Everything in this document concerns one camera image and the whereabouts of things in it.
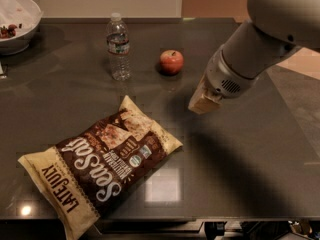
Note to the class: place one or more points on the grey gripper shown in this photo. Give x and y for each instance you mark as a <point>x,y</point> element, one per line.
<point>220,78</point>

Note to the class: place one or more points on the brown Late July chip bag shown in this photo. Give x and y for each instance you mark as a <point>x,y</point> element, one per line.
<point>82,176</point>

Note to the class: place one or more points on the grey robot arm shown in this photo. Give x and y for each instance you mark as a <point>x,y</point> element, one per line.
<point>274,31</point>

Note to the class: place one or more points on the red apple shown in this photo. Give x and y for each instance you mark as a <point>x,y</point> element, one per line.
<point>171,62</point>

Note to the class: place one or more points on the clear plastic water bottle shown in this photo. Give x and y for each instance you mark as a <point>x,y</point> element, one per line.
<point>118,47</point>

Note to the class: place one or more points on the white bowl with paper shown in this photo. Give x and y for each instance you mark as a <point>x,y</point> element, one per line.
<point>19,20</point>

